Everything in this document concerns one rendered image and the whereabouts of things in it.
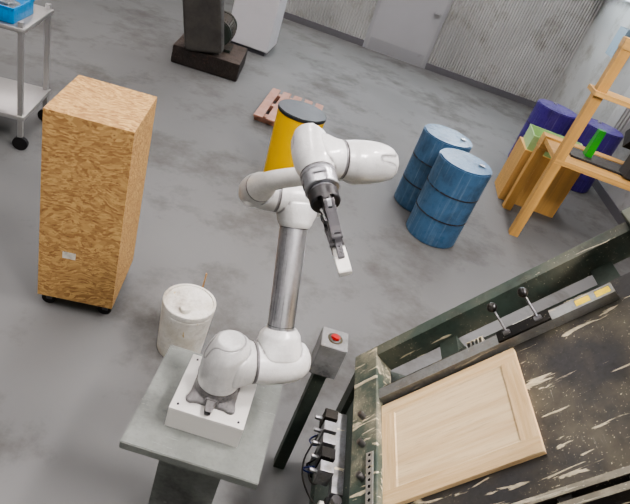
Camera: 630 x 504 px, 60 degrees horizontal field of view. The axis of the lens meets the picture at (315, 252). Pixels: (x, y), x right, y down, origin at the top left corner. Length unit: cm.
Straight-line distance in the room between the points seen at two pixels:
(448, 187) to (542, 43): 742
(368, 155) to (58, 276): 237
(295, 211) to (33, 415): 178
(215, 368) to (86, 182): 142
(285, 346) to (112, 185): 141
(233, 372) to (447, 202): 353
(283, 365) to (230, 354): 21
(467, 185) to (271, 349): 341
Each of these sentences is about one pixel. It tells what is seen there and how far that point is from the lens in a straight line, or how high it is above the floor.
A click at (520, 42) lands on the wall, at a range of 1212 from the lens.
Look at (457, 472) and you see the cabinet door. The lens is 192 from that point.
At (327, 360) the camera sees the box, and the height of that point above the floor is 85.
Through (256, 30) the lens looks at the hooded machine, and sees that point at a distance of 900.
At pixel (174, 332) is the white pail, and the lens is 319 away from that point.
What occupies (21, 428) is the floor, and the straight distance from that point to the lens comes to 307.
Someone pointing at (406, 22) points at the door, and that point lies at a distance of 1176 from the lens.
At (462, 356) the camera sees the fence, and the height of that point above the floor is 122.
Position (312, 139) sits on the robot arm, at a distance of 139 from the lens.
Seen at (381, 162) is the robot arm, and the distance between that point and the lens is 144.
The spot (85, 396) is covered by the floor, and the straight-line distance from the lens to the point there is 317.
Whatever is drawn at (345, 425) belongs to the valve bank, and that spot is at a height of 74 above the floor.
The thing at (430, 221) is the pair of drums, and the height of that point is 24.
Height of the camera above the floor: 248
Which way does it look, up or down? 33 degrees down
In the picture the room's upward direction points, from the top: 21 degrees clockwise
